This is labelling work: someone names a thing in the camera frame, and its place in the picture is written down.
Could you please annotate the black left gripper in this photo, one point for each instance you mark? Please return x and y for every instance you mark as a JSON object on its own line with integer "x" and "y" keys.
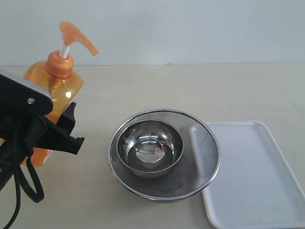
{"x": 40, "y": 132}

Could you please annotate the orange dish soap pump bottle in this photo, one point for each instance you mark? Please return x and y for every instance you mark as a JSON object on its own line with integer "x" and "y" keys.
{"x": 56, "y": 74}

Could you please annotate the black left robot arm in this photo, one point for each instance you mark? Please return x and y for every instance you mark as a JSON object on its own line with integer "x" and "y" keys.
{"x": 16, "y": 150}

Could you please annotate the small stainless steel bowl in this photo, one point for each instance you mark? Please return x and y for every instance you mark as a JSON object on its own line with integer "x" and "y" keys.
{"x": 149, "y": 148}

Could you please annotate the metal mesh strainer basket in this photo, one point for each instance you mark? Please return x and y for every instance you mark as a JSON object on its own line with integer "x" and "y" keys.
{"x": 195, "y": 171}

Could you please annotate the white plastic tray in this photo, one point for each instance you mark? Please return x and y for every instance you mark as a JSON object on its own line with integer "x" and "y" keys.
{"x": 254, "y": 187}

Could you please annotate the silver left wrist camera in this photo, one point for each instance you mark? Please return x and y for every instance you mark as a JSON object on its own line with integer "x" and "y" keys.
{"x": 24, "y": 95}

